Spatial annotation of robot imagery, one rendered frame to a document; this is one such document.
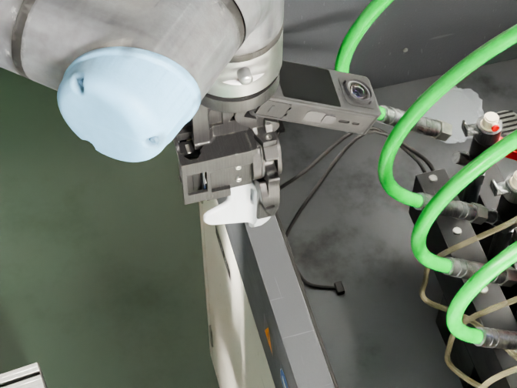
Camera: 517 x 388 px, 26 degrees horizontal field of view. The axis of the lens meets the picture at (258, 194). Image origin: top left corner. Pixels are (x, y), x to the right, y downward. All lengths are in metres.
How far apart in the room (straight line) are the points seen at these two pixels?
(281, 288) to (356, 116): 0.43
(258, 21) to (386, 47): 0.83
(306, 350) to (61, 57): 0.63
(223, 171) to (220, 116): 0.05
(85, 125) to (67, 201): 1.86
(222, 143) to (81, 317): 1.54
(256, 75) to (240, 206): 0.18
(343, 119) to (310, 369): 0.41
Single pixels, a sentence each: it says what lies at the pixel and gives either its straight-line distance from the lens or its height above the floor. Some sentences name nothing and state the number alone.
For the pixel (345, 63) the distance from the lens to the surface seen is 1.06.
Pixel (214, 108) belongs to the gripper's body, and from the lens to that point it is 0.82.
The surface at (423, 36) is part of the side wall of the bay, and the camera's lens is 1.58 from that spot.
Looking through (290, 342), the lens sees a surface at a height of 0.95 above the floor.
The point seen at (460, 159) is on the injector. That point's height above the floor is 1.07.
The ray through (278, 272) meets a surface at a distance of 1.29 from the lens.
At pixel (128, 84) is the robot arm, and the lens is 0.66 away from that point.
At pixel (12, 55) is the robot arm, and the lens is 0.72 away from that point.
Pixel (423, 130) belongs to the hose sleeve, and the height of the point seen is 1.14.
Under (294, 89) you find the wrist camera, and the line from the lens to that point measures 0.87.
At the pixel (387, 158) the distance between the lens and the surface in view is 1.05.
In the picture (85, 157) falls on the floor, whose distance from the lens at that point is 2.61.
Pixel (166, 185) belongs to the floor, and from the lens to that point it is 2.54.
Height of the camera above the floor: 2.05
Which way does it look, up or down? 54 degrees down
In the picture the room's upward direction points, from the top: straight up
